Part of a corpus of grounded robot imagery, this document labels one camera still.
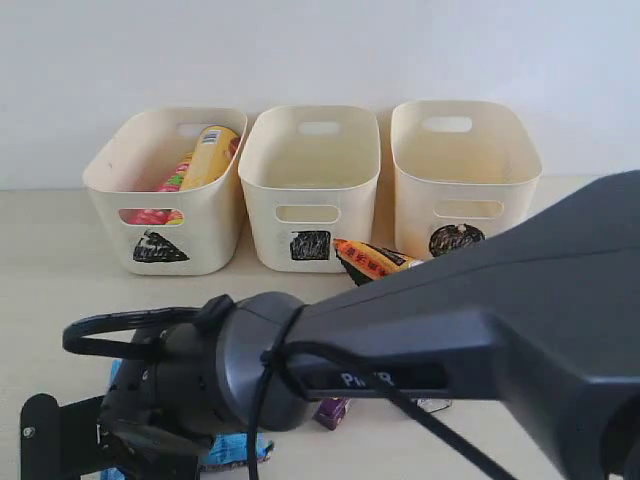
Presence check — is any blue instant noodle bag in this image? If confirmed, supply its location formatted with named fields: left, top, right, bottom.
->
left=102, top=359, right=276, bottom=474

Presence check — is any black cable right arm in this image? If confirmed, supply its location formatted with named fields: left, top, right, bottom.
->
left=62, top=294, right=516, bottom=480

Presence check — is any purple juice carton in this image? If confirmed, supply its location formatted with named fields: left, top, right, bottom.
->
left=313, top=397, right=350, bottom=431

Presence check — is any cream bin square mark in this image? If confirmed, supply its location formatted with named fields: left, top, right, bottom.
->
left=238, top=106, right=381, bottom=273

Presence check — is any pink Lays chips can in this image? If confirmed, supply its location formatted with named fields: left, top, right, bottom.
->
left=119, top=152, right=193, bottom=226

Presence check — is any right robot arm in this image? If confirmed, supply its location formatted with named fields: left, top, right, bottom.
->
left=100, top=171, right=639, bottom=479

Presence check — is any orange instant noodle bag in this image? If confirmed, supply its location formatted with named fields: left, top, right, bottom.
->
left=333, top=238, right=423, bottom=286

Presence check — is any cream bin triangle mark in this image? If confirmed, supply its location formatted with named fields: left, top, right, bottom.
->
left=82, top=106, right=249, bottom=277

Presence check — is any blue white milk carton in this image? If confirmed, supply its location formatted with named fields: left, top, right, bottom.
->
left=416, top=398, right=452, bottom=413

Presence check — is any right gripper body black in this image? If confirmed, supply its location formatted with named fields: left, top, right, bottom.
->
left=98, top=409, right=215, bottom=479

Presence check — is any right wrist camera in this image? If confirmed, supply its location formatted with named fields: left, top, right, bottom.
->
left=19, top=393, right=110, bottom=480

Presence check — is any cream bin circle mark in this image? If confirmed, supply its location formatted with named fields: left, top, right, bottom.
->
left=390, top=100, right=542, bottom=259

